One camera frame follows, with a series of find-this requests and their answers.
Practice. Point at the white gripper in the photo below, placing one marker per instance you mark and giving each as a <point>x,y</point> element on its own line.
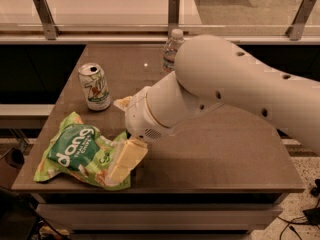
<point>139,117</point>

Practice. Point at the green rice chip bag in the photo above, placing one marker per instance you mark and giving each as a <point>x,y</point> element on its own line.
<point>81,151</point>

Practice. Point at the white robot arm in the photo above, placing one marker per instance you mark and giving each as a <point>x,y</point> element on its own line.
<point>210,72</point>

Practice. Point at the white 7up soda can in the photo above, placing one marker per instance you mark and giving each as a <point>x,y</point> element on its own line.
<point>94,86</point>

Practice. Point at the clear plastic water bottle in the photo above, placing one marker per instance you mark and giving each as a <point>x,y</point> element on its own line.
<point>171,48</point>

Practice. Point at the dark object at left floor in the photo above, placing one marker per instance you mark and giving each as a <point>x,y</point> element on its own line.
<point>13,157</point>

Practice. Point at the black power adapter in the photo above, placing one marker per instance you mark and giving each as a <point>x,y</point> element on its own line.
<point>313,215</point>

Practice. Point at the middle metal railing bracket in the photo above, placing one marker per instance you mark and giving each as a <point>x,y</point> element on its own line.
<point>173,15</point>

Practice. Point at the metal railing bracket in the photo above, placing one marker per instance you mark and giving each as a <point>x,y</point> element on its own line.
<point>50,29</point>
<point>173,15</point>
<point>296,28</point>

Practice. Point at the left metal railing bracket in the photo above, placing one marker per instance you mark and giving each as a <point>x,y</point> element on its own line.
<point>50,29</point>

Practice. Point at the right metal railing bracket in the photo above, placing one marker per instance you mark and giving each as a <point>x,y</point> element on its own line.
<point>296,28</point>

